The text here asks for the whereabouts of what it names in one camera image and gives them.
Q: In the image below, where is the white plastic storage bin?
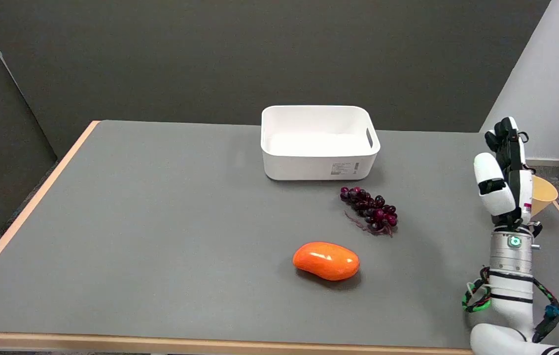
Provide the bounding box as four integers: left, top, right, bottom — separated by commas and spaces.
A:
261, 105, 381, 181

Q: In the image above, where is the orange mango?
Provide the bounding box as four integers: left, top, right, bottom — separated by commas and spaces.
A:
292, 242, 360, 282

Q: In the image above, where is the dark red grape bunch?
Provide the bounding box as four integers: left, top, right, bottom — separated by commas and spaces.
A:
340, 186, 399, 238

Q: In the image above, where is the green black braided cable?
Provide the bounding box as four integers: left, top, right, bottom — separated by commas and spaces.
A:
462, 266, 492, 313

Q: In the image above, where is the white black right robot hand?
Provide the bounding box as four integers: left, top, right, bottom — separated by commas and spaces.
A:
473, 117, 543, 231

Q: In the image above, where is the yellow paper cup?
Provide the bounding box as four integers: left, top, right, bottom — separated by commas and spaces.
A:
530, 175, 559, 216

